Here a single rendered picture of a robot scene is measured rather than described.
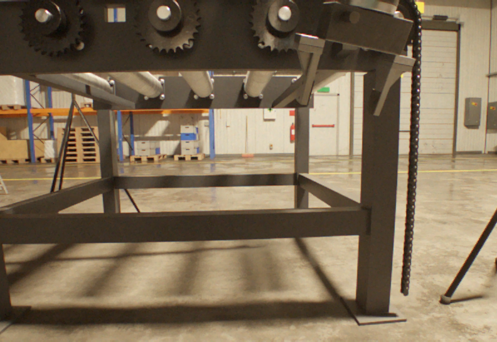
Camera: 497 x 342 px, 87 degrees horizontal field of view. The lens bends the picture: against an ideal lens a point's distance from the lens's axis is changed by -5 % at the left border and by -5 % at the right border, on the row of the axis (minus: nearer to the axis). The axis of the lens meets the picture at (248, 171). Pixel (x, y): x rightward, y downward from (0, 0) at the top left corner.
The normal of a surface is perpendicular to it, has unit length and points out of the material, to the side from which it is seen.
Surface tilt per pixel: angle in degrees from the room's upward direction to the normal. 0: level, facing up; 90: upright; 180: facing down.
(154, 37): 90
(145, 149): 90
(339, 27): 113
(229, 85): 90
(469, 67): 90
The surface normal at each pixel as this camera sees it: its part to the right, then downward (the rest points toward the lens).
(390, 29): 0.13, 0.49
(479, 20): 0.06, 0.11
